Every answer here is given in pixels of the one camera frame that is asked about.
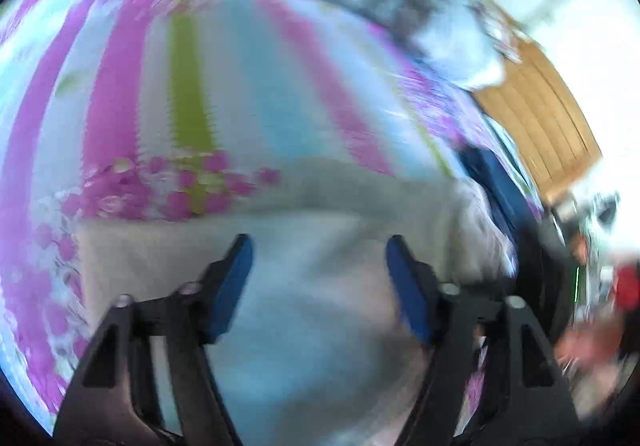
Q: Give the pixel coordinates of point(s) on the dark blue folded cloth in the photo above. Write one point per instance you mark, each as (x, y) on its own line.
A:
(500, 191)

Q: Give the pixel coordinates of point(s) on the wooden headboard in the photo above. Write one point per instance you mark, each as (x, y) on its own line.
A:
(540, 116)

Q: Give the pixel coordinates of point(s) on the grey pants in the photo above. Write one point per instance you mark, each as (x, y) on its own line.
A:
(320, 276)

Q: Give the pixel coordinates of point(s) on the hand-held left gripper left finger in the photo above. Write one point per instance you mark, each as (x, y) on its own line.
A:
(230, 291)

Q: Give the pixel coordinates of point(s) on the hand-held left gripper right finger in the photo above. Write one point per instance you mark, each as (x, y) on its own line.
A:
(410, 291)

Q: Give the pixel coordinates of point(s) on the grey blue quilt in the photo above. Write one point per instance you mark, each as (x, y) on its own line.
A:
(450, 41)

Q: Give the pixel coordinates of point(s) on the striped colourful bedsheet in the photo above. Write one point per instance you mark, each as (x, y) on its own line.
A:
(150, 101)

